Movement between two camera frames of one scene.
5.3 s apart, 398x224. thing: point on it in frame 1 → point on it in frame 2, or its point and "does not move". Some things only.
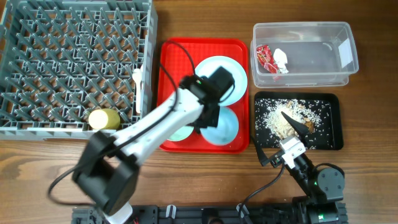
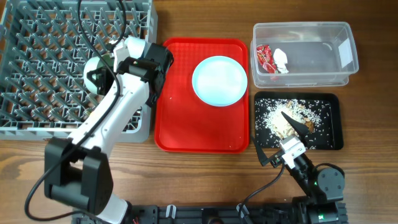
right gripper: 274,159 does not move
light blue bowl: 226,129 → 91,65
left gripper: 212,123 → 104,85
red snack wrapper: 266,58 does not move
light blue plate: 208,66 does not move
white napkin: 281,60 does not move
